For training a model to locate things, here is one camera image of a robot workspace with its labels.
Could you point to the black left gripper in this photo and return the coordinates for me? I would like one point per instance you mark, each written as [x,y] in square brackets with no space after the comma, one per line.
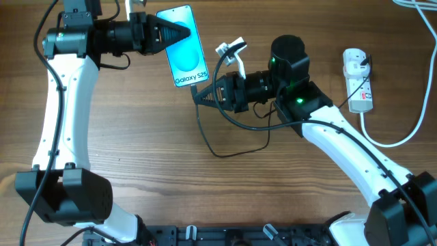
[141,22]

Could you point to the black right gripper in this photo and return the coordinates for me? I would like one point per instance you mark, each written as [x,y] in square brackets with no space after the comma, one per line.
[230,102]

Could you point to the Galaxy S25 smartphone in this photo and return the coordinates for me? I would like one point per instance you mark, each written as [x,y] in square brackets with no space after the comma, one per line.
[186,58]

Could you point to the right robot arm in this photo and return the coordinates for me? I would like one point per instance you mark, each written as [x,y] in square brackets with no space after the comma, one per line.
[402,205]

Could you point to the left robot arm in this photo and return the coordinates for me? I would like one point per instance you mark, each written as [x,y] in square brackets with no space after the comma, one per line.
[60,187]

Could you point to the white USB charger plug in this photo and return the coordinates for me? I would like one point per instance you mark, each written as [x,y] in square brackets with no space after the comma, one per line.
[354,70]

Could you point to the white power strip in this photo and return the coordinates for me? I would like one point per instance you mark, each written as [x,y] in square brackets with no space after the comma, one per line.
[359,95]

